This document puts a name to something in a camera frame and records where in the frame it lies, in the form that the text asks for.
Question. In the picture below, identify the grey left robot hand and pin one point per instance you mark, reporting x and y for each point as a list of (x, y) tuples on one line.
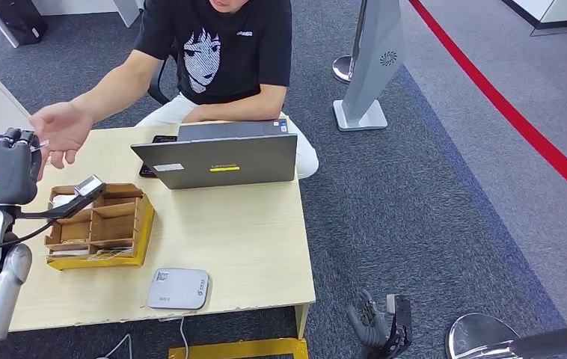
[(1, 168)]

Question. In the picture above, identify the person's right hand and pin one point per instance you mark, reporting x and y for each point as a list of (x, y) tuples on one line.
[(65, 126)]

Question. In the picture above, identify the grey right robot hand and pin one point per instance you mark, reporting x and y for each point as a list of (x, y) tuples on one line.
[(370, 322)]

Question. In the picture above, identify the person's right forearm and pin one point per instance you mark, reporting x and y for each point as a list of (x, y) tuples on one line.
[(120, 81)]

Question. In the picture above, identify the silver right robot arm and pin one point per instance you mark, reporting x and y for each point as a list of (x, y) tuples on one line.
[(486, 339)]

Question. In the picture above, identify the person's left forearm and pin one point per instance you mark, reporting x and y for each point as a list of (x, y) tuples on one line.
[(234, 106)]

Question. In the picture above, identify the gold key card stack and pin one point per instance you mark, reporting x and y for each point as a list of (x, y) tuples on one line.
[(74, 242)]

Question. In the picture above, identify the white card stack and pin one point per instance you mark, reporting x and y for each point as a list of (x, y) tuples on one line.
[(69, 253)]

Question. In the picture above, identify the patterned gold card sleeves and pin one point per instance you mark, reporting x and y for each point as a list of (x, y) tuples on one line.
[(110, 253)]

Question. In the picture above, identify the person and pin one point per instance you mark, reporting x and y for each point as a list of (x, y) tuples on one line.
[(224, 64)]

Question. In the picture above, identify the white card reader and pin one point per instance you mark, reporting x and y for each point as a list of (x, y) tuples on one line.
[(178, 290)]

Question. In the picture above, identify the white paper stack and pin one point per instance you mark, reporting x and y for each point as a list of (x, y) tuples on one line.
[(61, 200)]

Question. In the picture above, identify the wooden table leg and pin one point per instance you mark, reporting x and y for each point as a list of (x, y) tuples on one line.
[(302, 319)]

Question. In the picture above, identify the black smartphone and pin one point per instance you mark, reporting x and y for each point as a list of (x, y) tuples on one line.
[(164, 139)]

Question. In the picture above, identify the black office chair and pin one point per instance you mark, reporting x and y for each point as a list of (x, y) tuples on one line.
[(157, 84)]

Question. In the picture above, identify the wooden compartment organizer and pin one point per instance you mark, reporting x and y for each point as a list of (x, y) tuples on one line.
[(115, 225)]

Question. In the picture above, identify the black bag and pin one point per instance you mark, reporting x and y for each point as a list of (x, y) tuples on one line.
[(21, 20)]

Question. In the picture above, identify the yellow floor tape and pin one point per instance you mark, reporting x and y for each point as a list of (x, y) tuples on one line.
[(244, 349)]

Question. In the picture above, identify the white desk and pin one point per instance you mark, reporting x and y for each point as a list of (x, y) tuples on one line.
[(127, 10)]

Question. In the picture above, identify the grey laptop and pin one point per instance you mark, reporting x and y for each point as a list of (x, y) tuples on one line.
[(214, 161)]

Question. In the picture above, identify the red floor tape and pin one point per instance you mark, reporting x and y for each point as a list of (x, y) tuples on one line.
[(511, 116)]

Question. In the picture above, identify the silver kiosk stand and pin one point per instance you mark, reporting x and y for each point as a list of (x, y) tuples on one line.
[(372, 64)]

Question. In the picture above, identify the white counter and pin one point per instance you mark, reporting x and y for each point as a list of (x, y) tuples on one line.
[(556, 10)]

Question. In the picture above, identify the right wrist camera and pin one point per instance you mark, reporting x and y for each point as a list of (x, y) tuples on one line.
[(402, 317)]

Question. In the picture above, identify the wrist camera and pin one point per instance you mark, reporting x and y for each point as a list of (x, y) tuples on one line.
[(87, 186), (402, 317)]

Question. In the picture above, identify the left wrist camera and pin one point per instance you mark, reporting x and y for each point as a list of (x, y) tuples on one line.
[(87, 186)]

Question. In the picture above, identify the chrome stanchion post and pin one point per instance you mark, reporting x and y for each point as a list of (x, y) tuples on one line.
[(344, 68)]

